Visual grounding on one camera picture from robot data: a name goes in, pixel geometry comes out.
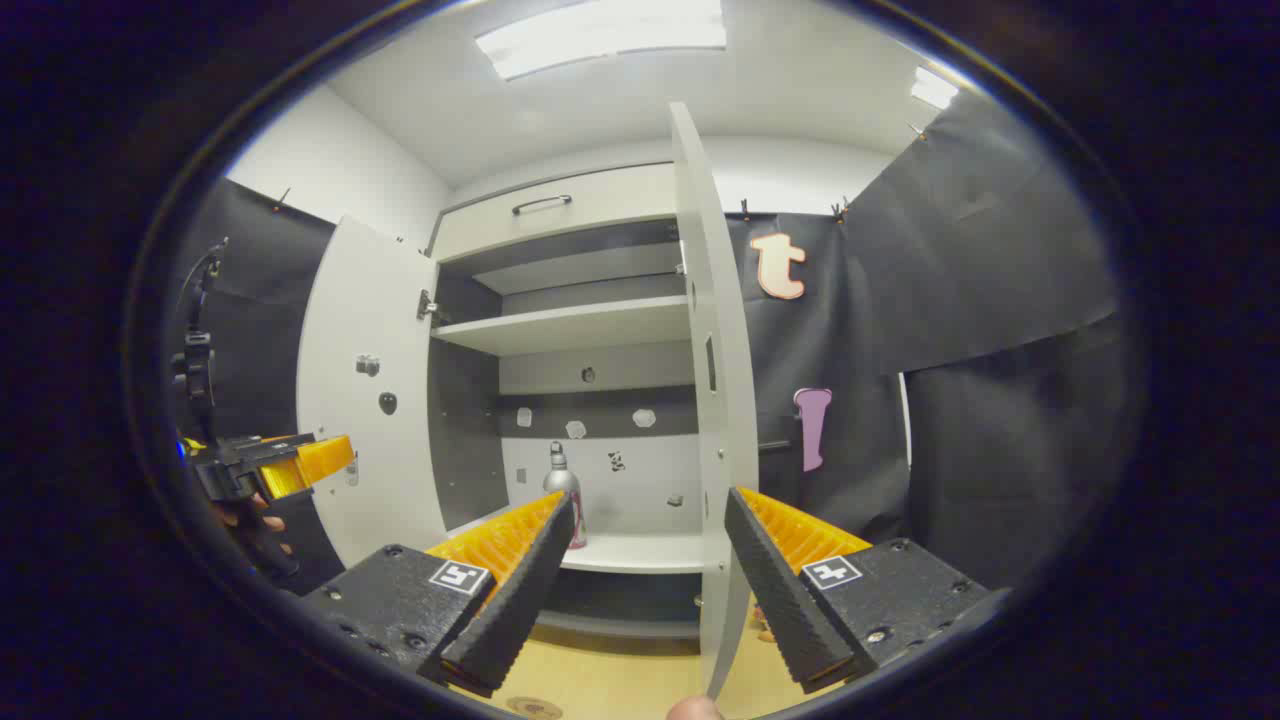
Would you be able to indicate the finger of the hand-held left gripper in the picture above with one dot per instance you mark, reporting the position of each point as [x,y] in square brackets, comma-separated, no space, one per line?
[315,460]

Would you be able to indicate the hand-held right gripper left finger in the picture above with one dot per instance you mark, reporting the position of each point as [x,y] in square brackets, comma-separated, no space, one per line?
[520,600]

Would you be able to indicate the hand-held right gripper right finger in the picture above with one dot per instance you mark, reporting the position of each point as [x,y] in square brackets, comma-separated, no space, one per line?
[780,590]

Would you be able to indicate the round wooden coaster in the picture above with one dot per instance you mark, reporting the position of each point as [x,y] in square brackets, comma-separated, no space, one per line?
[533,708]

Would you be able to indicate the white and grey cabinet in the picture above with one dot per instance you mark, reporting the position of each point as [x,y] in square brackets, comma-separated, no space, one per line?
[470,430]

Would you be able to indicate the white cabinet door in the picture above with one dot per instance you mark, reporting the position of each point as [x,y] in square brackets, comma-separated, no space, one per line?
[370,300]
[715,300]

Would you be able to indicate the white cabinet shelf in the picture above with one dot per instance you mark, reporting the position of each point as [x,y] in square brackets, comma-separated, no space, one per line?
[640,550]
[580,325]

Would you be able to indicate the silver door hinge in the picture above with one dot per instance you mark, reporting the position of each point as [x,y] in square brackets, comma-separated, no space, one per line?
[427,305]

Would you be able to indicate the white cabinet drawer front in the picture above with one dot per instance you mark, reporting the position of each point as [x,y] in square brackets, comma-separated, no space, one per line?
[600,215]

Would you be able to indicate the large ceiling light panel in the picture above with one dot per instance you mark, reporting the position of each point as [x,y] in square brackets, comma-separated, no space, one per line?
[600,35]

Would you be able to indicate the small ceiling light panel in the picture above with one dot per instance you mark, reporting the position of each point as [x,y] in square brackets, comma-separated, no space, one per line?
[933,90]

